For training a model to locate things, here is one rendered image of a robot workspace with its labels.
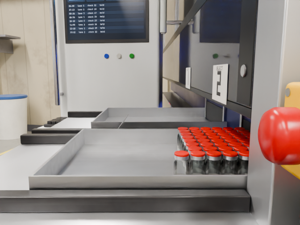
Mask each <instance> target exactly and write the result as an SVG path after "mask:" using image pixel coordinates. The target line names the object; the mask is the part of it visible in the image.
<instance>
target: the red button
mask: <svg viewBox="0 0 300 225"><path fill-rule="evenodd" d="M258 142H259V145H260V149H261V152H262V154H263V156H264V157H265V158H266V159H267V160H268V161H270V162H272V163H274V164H275V165H299V164H300V109H298V108H296V107H274V108H271V109H270V110H268V111H266V112H265V113H264V114H263V115H262V117H261V120H260V123H259V127H258Z"/></svg>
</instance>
